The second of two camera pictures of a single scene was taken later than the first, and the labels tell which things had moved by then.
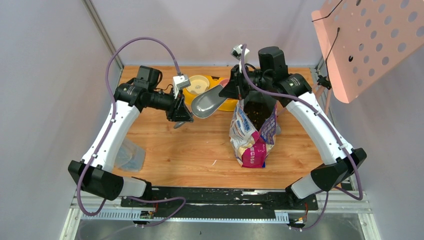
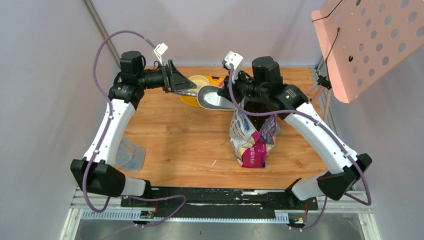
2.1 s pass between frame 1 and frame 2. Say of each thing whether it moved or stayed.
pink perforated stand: stayed
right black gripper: stayed
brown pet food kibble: stayed
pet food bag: stayed
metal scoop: moved
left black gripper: moved
